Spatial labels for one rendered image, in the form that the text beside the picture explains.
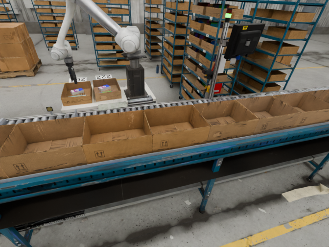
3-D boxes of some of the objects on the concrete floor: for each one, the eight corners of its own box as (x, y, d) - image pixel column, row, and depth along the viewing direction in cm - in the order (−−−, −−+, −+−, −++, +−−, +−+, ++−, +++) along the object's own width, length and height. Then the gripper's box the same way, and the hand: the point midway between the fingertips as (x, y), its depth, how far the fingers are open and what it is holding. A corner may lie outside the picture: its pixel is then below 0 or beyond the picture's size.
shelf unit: (144, 52, 652) (143, -14, 536) (156, 52, 664) (158, -13, 548) (149, 60, 576) (149, -16, 461) (163, 59, 589) (167, -14, 473)
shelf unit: (47, 51, 605) (23, -23, 490) (51, 47, 643) (29, -21, 528) (78, 50, 629) (61, -20, 513) (79, 47, 667) (64, -19, 551)
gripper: (76, 64, 178) (81, 84, 191) (69, 58, 191) (74, 78, 205) (68, 65, 174) (74, 86, 187) (61, 59, 187) (67, 79, 201)
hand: (74, 80), depth 195 cm, fingers open, 10 cm apart
